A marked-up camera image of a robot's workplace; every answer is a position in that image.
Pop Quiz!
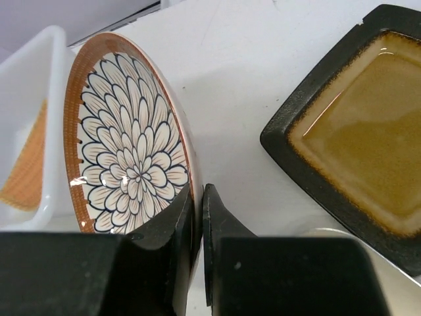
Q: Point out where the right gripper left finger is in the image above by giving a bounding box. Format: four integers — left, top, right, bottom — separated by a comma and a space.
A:
1, 186, 191, 315

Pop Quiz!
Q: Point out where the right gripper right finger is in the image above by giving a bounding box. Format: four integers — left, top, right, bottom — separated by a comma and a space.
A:
202, 183, 421, 316

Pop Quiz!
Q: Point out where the chrysanthemum pattern round plate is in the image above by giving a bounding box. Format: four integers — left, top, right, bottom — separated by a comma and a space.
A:
62, 32, 201, 316

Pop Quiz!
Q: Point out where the woven bamboo triangular plate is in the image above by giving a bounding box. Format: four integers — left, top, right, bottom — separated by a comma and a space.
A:
1, 100, 47, 211

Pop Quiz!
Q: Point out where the white plastic bin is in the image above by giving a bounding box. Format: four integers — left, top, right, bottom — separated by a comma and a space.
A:
1, 26, 74, 231

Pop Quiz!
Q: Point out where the black and amber square plate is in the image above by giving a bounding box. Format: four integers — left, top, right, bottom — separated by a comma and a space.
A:
260, 4, 420, 277

